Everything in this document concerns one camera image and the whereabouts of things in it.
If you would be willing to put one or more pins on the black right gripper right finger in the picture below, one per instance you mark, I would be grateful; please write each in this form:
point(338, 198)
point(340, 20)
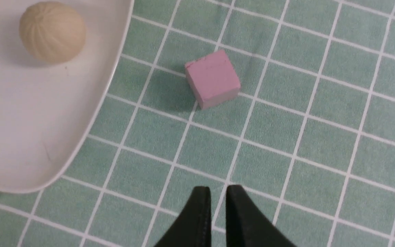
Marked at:
point(246, 225)

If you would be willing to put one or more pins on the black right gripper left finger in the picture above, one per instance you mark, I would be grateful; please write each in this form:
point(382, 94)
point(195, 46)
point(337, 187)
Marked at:
point(192, 228)

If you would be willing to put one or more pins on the cream steamed bun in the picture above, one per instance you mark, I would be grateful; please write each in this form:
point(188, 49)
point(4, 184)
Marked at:
point(52, 32)

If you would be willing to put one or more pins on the white square plate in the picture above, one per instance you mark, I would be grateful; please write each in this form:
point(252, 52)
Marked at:
point(46, 112)

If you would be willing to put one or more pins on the green checkered tablecloth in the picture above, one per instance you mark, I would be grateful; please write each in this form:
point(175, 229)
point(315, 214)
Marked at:
point(310, 136)

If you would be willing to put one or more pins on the pink cube block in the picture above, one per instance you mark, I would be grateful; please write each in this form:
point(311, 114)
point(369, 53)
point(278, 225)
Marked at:
point(213, 79)

